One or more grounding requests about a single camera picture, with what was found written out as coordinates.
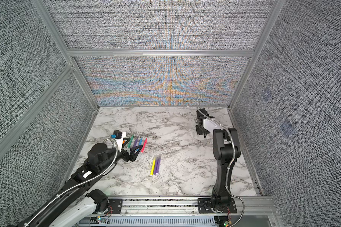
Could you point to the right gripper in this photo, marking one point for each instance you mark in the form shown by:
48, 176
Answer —
198, 132

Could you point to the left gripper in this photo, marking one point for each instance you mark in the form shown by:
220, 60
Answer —
126, 156

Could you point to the green highlighter pen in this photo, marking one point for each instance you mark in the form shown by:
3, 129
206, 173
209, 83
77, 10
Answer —
130, 141

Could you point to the pink highlighter pen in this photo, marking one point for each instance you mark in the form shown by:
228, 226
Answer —
143, 147

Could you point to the yellow highlighter pen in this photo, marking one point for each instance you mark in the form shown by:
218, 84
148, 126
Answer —
153, 166

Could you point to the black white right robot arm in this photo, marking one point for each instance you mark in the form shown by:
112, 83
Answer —
226, 150

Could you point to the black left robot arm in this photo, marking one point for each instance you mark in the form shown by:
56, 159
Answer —
100, 159

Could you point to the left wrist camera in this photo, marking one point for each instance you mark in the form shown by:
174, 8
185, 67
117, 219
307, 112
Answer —
119, 136

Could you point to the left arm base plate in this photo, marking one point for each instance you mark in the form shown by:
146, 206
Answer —
113, 206

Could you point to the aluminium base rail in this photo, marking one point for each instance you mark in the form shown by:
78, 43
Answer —
187, 206

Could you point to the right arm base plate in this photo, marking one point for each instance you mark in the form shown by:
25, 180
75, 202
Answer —
206, 206

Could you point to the white vented cable duct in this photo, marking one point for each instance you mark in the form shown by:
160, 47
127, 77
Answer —
169, 221

